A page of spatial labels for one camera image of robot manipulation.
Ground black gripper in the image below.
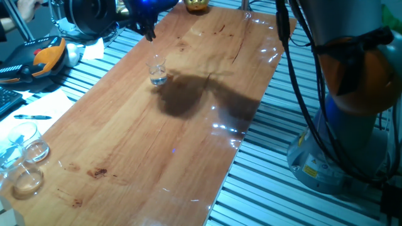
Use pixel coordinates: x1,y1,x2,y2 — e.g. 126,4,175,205
125,0,164,41

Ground person forearm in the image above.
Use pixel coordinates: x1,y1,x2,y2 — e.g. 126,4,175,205
0,17,21,43

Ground glass beaker with water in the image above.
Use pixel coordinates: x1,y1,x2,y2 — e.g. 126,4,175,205
146,55,168,86

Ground empty glass beaker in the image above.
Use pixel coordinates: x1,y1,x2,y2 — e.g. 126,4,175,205
8,121,50,163
0,144,45,197

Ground person hand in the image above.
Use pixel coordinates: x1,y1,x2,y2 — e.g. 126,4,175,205
17,0,43,23

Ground gold foil bag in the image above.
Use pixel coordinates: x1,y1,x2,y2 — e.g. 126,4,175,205
116,0,129,16

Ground gold piggy bank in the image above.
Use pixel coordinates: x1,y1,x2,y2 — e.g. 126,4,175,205
183,0,210,13

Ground white tissue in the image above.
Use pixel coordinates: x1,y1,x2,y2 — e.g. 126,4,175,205
82,37,105,60

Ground black filament spool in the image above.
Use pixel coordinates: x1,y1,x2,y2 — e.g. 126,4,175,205
63,0,117,36

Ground white rounded plastic object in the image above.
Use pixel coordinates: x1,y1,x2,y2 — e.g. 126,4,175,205
65,43,81,68

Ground orange and black teach pendant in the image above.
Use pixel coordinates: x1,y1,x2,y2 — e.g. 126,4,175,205
0,35,68,85

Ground white paper sheets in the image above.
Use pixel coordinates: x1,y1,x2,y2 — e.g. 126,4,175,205
0,89,75,151

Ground grey metal tripod leg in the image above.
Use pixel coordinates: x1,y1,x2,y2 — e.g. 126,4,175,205
2,0,35,42

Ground glossy wooden board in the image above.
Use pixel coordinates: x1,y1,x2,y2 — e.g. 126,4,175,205
0,2,298,226

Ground black pen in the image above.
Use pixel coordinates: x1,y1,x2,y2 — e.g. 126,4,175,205
13,114,53,121

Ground black computer keyboard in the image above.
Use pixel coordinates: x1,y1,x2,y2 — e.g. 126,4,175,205
0,87,23,116

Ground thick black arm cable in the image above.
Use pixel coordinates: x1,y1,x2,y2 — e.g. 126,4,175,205
275,0,387,189

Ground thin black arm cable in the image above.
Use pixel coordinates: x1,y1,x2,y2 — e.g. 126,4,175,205
313,50,399,189

